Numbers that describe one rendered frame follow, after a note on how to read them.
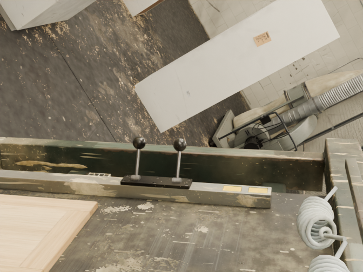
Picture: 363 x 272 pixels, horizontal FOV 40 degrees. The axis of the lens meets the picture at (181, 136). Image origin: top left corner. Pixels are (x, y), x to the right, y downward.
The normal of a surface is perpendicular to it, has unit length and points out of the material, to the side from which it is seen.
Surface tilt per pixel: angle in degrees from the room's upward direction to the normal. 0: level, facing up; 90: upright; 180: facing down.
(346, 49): 90
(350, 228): 60
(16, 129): 0
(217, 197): 90
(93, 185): 90
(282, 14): 90
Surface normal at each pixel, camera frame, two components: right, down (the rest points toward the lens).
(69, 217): -0.04, -0.94
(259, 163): -0.22, 0.34
